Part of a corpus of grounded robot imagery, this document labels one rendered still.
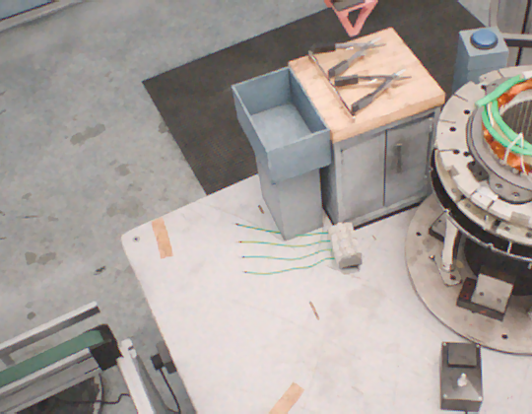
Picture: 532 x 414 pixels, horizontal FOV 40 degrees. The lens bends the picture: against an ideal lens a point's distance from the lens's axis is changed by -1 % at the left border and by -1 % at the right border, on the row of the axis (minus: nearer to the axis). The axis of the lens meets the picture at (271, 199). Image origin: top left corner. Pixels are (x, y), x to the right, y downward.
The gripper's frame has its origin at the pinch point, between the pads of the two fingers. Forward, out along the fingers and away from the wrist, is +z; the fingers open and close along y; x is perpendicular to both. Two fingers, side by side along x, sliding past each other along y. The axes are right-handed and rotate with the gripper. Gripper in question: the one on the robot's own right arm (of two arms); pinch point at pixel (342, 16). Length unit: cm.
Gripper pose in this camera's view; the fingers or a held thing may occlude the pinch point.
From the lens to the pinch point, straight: 122.0
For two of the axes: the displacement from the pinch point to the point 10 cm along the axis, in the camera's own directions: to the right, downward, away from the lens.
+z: 1.2, 6.0, 7.9
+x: 9.2, -3.7, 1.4
